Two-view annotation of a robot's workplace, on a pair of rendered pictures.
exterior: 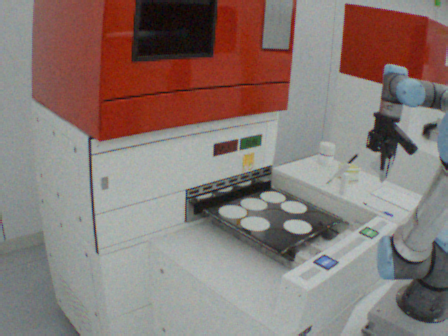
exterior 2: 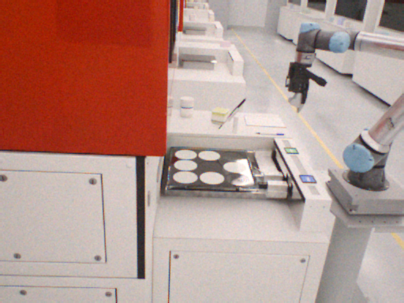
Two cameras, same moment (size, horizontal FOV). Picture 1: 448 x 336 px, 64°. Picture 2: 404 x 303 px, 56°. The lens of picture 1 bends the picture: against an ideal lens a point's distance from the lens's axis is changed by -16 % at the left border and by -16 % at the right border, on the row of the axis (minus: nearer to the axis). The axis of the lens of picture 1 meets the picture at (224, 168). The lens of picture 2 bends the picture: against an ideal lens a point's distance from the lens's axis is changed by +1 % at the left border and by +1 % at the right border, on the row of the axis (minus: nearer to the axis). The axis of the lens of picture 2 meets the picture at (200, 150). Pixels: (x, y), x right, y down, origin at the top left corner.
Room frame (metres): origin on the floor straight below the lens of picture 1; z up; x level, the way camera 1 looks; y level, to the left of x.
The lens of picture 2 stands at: (0.42, 0.94, 1.65)
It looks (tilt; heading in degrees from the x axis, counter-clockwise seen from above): 25 degrees down; 311
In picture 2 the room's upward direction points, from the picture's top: 4 degrees clockwise
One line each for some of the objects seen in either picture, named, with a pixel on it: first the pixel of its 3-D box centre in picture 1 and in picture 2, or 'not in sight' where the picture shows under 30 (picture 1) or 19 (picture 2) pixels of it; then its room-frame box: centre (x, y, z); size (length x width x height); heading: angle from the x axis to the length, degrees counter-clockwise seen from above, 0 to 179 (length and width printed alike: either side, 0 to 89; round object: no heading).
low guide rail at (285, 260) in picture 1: (262, 247); (225, 193); (1.22, -0.15, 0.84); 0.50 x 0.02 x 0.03; 44
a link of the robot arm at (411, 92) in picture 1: (412, 91); (334, 41); (1.03, -0.50, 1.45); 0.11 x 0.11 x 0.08; 0
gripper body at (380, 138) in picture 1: (384, 133); (298, 76); (1.14, -0.48, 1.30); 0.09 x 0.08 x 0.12; 43
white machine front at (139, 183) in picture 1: (195, 174); (155, 158); (1.37, 0.10, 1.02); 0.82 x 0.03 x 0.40; 134
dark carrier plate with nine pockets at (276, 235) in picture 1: (275, 215); (210, 166); (1.34, -0.20, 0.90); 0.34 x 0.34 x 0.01; 44
